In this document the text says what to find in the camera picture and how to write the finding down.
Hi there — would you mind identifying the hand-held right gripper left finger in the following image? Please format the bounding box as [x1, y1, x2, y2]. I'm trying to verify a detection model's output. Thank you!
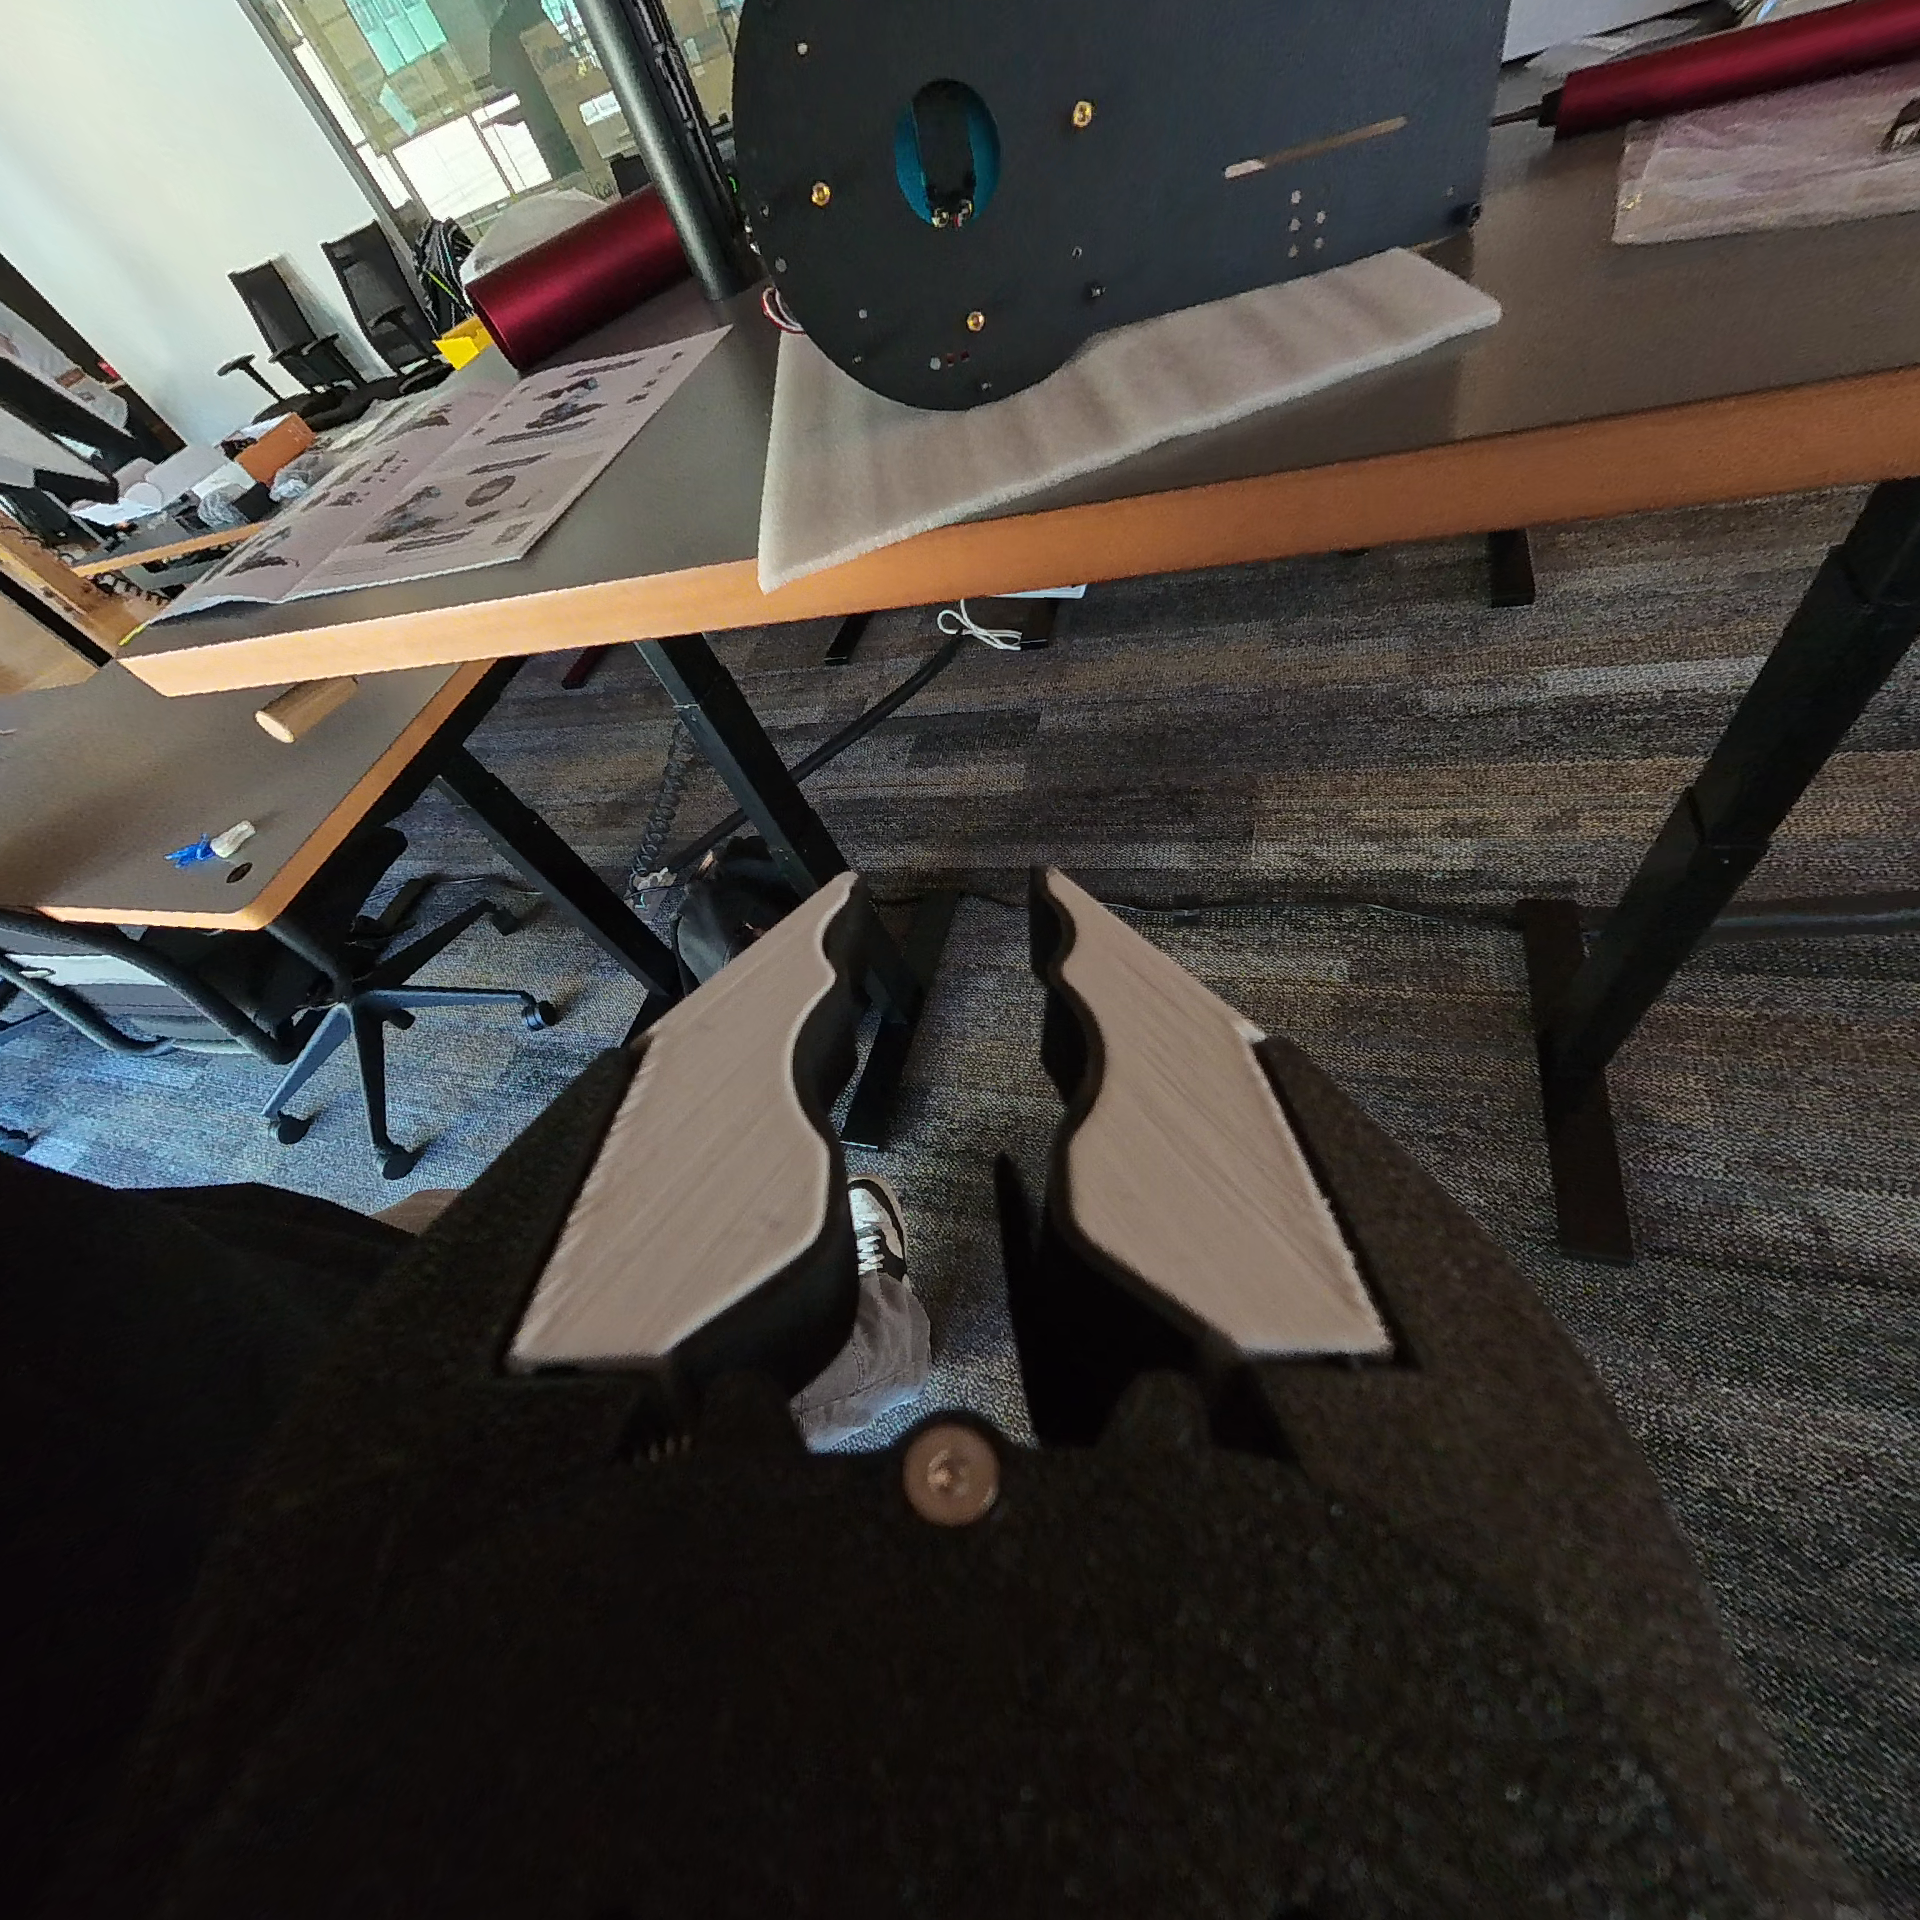
[502, 870, 870, 1381]

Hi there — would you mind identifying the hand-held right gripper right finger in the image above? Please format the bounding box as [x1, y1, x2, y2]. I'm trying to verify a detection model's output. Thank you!
[1025, 867, 1422, 1373]

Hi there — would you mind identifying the blue hobby robot arm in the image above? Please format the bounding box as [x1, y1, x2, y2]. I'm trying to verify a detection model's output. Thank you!
[732, 0, 1513, 414]

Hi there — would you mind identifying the person's sneaker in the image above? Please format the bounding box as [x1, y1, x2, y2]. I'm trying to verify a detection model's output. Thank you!
[842, 1177, 912, 1290]

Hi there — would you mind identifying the person's grey trouser leg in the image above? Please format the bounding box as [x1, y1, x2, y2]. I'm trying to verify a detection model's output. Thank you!
[788, 1273, 935, 1453]

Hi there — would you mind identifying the black backpack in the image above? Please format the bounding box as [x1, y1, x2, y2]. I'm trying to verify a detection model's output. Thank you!
[672, 837, 842, 1001]

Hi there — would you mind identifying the black office chair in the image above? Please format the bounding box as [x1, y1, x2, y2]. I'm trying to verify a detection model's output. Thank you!
[320, 224, 439, 377]
[0, 833, 562, 1180]
[225, 258, 355, 426]

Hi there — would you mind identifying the grey table orange edge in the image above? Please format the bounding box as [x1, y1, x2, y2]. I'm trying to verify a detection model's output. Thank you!
[0, 661, 678, 1051]

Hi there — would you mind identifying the printed instruction manual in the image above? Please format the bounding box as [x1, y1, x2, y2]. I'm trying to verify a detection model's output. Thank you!
[143, 323, 738, 623]

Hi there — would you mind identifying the white foam sheet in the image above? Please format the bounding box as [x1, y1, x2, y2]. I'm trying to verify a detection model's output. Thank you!
[753, 247, 1505, 597]

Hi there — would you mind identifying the wooden work table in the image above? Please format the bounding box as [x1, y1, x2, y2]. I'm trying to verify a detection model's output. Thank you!
[59, 418, 323, 580]

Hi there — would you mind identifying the maroon cylindrical container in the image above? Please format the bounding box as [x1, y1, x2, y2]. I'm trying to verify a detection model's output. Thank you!
[466, 184, 693, 368]

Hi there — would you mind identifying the black cylindrical tube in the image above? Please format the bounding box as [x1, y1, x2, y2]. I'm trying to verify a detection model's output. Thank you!
[576, 0, 760, 300]

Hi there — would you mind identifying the large clear zip bag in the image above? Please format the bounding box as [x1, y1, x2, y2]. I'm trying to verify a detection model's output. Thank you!
[1612, 83, 1920, 247]

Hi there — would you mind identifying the red screwdriver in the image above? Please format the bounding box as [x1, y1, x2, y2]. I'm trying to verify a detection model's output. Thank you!
[1490, 0, 1920, 141]

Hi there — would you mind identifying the black coiled cable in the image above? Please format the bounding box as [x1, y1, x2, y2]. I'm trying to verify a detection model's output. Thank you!
[633, 706, 700, 904]

